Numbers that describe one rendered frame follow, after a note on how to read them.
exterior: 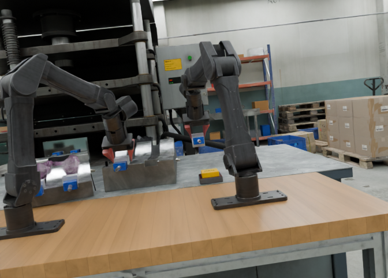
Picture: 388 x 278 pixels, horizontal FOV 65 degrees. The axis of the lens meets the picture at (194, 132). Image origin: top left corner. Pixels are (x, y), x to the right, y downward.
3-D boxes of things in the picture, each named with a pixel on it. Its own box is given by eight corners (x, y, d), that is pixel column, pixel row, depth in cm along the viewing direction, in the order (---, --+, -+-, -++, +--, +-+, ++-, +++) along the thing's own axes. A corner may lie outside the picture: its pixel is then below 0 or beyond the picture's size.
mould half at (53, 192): (93, 195, 108) (89, 165, 107) (10, 211, 99) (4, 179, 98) (90, 172, 155) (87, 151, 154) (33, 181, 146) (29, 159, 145)
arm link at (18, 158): (30, 194, 85) (25, 75, 84) (41, 196, 80) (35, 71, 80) (5, 198, 80) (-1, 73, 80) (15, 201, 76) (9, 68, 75)
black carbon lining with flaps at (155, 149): (158, 164, 118) (155, 139, 117) (116, 168, 117) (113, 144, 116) (163, 151, 152) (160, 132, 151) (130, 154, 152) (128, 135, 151)
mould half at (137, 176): (176, 183, 112) (171, 147, 111) (104, 192, 111) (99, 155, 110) (176, 160, 162) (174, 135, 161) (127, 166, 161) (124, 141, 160)
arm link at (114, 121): (116, 121, 109) (112, 104, 105) (128, 125, 106) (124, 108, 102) (102, 131, 104) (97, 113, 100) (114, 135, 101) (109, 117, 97)
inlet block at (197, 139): (206, 147, 115) (205, 133, 115) (194, 149, 115) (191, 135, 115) (204, 145, 128) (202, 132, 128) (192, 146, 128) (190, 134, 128)
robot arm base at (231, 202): (207, 175, 86) (211, 180, 79) (276, 165, 88) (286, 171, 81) (210, 202, 87) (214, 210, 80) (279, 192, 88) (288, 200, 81)
